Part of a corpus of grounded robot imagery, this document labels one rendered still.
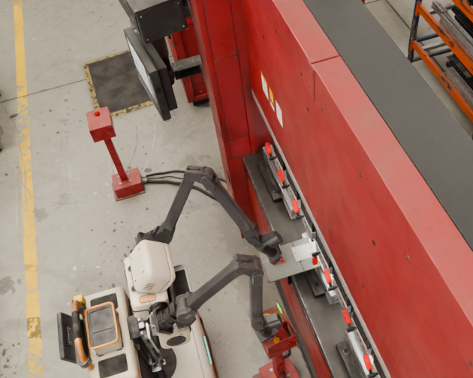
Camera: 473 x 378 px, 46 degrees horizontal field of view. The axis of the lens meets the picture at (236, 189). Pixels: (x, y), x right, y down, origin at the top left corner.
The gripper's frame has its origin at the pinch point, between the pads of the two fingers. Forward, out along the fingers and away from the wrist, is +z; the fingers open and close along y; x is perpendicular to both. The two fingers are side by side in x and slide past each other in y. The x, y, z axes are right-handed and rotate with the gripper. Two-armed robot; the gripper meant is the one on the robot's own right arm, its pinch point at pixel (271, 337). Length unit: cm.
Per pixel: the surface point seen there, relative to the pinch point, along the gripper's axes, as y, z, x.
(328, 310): 31.0, 0.1, -4.3
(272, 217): 34, 1, 59
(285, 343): 3.8, 6.0, -4.7
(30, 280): -139, 47, 156
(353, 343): 32.1, -9.3, -28.0
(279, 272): 20.9, -15.4, 19.5
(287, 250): 30.0, -13.1, 28.6
